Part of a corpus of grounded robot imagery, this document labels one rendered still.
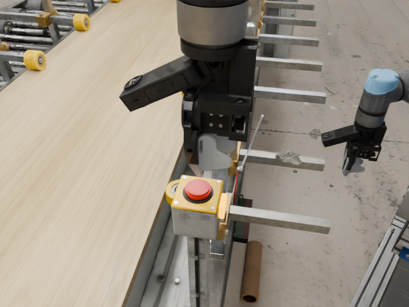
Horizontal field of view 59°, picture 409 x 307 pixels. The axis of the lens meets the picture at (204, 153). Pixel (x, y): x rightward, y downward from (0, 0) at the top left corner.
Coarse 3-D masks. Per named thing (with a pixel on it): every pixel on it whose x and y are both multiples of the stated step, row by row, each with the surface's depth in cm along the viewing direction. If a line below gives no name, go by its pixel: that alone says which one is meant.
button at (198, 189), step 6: (192, 180) 57; (198, 180) 57; (186, 186) 56; (192, 186) 56; (198, 186) 56; (204, 186) 56; (210, 186) 56; (186, 192) 55; (192, 192) 55; (198, 192) 55; (204, 192) 55; (210, 192) 56; (192, 198) 55; (198, 198) 54; (204, 198) 55
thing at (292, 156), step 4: (280, 152) 119; (284, 152) 118; (288, 152) 117; (292, 152) 119; (296, 152) 119; (276, 156) 117; (280, 156) 117; (284, 156) 118; (288, 156) 117; (292, 156) 117; (296, 156) 116; (280, 160) 117; (284, 160) 116; (288, 160) 116; (292, 160) 116; (296, 160) 116; (300, 160) 116
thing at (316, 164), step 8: (240, 152) 120; (248, 152) 120; (256, 152) 120; (264, 152) 120; (240, 160) 121; (248, 160) 120; (256, 160) 120; (264, 160) 119; (272, 160) 119; (304, 160) 117; (312, 160) 117; (320, 160) 117; (304, 168) 118; (312, 168) 118; (320, 168) 117
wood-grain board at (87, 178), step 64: (128, 0) 229; (64, 64) 161; (128, 64) 161; (0, 128) 124; (64, 128) 124; (128, 128) 124; (0, 192) 101; (64, 192) 101; (128, 192) 101; (0, 256) 85; (64, 256) 85; (128, 256) 85
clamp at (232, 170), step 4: (240, 144) 122; (240, 148) 124; (236, 156) 117; (232, 160) 116; (236, 160) 116; (232, 164) 115; (236, 164) 116; (228, 168) 116; (232, 168) 115; (236, 168) 116; (228, 172) 118; (232, 172) 116; (236, 172) 118
